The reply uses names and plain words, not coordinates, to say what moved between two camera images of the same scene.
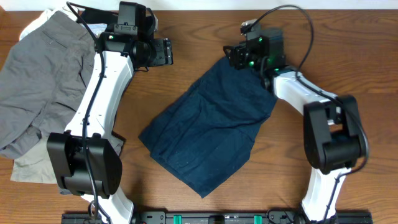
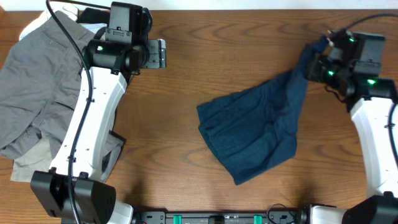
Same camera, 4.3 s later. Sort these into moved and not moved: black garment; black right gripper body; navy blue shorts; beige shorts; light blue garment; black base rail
Moved: black right gripper body; navy blue shorts
Not moved: beige shorts; black base rail; light blue garment; black garment
